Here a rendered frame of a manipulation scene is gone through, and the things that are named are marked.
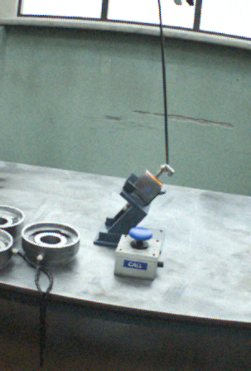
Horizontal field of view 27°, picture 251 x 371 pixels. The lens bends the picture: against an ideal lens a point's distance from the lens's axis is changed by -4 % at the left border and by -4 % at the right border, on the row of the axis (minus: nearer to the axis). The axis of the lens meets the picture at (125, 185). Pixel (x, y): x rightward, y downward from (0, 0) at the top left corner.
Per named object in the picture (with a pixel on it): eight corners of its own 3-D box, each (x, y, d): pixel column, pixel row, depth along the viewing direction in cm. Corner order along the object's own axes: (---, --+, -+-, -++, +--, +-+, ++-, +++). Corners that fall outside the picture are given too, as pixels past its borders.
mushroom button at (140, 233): (124, 258, 92) (127, 232, 90) (128, 248, 96) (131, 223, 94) (147, 262, 91) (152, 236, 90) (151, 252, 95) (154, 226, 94)
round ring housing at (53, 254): (33, 237, 102) (33, 217, 100) (85, 248, 100) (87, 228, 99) (12, 260, 92) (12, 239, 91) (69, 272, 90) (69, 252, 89)
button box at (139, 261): (113, 274, 91) (116, 248, 90) (119, 256, 98) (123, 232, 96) (160, 281, 91) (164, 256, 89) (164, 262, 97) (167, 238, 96)
